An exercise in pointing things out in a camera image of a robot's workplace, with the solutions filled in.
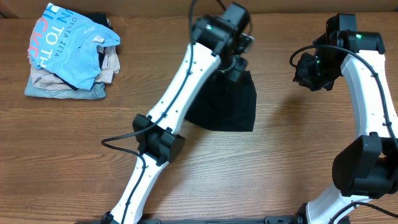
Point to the light blue printed t-shirt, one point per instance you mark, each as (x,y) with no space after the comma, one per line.
(65,43)

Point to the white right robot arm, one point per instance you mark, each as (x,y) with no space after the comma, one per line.
(366,169)

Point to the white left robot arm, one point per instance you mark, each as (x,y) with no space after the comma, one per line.
(214,50)

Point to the black folded garment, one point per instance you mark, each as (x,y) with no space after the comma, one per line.
(99,18)

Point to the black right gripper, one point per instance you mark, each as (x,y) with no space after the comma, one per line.
(311,76)

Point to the black t-shirt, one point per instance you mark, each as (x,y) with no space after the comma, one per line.
(223,105)

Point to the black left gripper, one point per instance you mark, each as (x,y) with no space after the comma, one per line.
(237,72)

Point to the grey-blue folded garment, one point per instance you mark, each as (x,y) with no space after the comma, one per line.
(50,86)

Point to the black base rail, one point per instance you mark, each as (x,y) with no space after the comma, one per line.
(287,219)

